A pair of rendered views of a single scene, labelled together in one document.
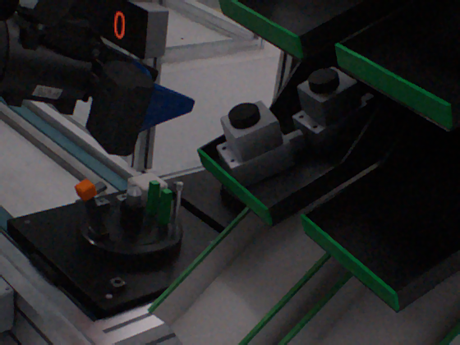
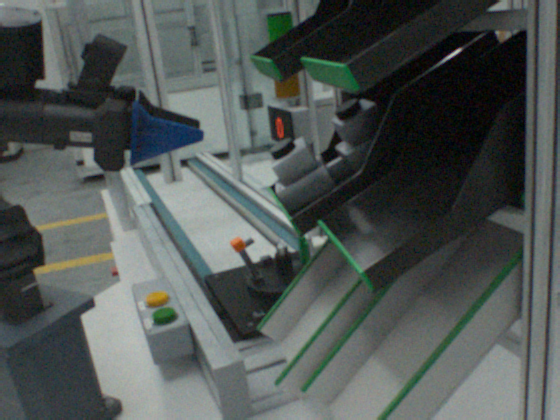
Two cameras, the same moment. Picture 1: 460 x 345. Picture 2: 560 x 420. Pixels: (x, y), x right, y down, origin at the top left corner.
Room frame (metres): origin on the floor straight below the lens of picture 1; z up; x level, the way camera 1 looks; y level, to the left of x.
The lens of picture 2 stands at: (0.14, -0.26, 1.41)
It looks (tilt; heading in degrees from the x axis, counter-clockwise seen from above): 19 degrees down; 28
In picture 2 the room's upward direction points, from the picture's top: 7 degrees counter-clockwise
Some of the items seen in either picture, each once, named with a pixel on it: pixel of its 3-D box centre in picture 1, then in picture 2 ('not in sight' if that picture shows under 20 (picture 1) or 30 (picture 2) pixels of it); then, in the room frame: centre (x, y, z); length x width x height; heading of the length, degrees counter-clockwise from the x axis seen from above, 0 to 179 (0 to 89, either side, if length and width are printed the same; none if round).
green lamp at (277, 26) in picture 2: not in sight; (280, 29); (1.14, 0.22, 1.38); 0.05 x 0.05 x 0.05
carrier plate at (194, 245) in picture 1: (130, 243); (287, 287); (0.93, 0.16, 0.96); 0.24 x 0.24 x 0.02; 47
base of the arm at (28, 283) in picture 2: not in sight; (17, 292); (0.60, 0.41, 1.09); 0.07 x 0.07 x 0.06; 85
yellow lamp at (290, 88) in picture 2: not in sight; (287, 83); (1.14, 0.22, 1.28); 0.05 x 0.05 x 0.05
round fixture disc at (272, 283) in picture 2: (131, 231); (285, 277); (0.93, 0.16, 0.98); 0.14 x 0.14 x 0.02
